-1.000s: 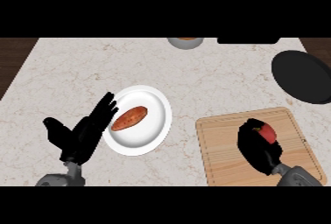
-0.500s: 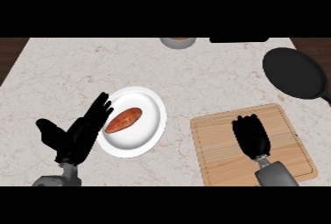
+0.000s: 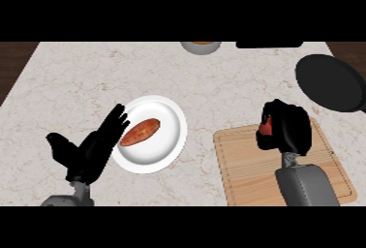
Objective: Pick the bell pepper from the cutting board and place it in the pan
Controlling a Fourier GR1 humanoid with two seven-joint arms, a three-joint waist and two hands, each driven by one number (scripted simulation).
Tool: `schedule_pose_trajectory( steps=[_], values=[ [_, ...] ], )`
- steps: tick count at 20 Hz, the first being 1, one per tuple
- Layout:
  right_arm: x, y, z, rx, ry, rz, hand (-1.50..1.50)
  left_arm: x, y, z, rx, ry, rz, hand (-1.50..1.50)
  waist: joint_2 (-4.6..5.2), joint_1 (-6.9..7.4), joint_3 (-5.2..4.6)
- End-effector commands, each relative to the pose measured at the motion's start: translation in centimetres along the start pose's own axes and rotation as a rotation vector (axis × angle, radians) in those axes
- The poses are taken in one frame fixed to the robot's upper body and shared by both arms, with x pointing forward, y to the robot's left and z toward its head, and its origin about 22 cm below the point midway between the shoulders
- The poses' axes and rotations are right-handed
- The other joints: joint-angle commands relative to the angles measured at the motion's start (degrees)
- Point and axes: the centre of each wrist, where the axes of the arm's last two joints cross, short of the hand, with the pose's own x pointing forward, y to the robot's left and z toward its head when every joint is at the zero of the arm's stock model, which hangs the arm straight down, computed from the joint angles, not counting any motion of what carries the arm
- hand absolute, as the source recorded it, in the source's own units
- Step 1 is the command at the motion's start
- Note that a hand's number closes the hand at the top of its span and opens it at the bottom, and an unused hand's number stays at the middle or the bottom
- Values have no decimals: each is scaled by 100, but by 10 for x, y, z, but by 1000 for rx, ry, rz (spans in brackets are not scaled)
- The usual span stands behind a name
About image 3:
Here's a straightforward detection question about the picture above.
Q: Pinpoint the black frying pan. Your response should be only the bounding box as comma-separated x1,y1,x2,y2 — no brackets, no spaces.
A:
295,53,366,114

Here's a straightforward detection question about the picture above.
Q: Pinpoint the orange sweet potato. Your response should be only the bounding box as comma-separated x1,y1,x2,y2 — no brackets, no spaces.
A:
118,117,161,147

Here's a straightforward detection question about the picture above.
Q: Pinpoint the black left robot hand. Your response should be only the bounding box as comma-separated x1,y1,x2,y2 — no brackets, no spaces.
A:
44,103,131,186

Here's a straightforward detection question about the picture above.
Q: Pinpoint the grey bowl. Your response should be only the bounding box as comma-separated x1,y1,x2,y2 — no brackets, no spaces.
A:
179,41,223,56

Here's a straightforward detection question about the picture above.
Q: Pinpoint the wooden cutting board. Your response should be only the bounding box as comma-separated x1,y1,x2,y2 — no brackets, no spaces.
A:
211,116,359,207

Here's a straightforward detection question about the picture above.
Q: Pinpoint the black appliance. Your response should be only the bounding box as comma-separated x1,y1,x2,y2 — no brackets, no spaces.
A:
235,41,304,49

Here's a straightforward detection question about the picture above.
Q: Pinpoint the white round plate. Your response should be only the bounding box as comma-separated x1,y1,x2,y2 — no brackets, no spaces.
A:
111,94,189,174

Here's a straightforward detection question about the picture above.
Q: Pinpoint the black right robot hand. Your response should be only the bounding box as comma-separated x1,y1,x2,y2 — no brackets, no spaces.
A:
254,98,314,157

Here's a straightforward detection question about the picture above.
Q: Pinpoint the red bell pepper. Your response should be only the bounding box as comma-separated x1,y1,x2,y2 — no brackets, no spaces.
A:
258,115,275,137

